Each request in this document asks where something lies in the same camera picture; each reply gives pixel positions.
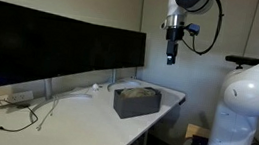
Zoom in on tan cloth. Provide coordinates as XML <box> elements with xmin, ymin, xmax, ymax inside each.
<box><xmin>118</xmin><ymin>83</ymin><xmax>160</xmax><ymax>103</ymax></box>

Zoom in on silver stand of smaller monitor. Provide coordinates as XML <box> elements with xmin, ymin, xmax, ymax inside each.
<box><xmin>105</xmin><ymin>67</ymin><xmax>145</xmax><ymax>97</ymax></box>

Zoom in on large black monitor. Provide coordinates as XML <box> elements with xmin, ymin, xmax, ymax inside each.
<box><xmin>0</xmin><ymin>0</ymin><xmax>103</xmax><ymax>102</ymax></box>

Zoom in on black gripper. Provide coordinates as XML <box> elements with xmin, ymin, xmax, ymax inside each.
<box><xmin>162</xmin><ymin>25</ymin><xmax>186</xmax><ymax>68</ymax></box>

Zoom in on black stereo camera on stand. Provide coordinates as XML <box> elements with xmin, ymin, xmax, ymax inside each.
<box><xmin>223</xmin><ymin>53</ymin><xmax>259</xmax><ymax>73</ymax></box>

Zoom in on white cable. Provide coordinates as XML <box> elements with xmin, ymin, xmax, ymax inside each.
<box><xmin>35</xmin><ymin>92</ymin><xmax>61</xmax><ymax>134</ymax></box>

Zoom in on black and white cables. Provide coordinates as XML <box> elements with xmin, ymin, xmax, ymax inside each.
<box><xmin>27</xmin><ymin>75</ymin><xmax>96</xmax><ymax>123</ymax></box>

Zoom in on dark grey box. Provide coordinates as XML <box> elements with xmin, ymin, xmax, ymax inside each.
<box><xmin>109</xmin><ymin>82</ymin><xmax>165</xmax><ymax>125</ymax></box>

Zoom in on white power strip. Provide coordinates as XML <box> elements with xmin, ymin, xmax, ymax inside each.
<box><xmin>0</xmin><ymin>86</ymin><xmax>36</xmax><ymax>117</ymax></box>

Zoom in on wooden box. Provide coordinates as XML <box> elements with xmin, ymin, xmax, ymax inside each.
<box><xmin>183</xmin><ymin>122</ymin><xmax>213</xmax><ymax>144</ymax></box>

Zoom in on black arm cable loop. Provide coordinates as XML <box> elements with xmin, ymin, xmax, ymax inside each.
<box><xmin>181</xmin><ymin>0</ymin><xmax>228</xmax><ymax>58</ymax></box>

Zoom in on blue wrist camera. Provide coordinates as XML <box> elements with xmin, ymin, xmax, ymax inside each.
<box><xmin>184</xmin><ymin>21</ymin><xmax>201</xmax><ymax>37</ymax></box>

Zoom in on black cable with plug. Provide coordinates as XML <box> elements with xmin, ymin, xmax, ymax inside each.
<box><xmin>0</xmin><ymin>98</ymin><xmax>42</xmax><ymax>136</ymax></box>

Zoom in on small white round object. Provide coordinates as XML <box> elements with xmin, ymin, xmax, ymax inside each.
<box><xmin>90</xmin><ymin>82</ymin><xmax>102</xmax><ymax>93</ymax></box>

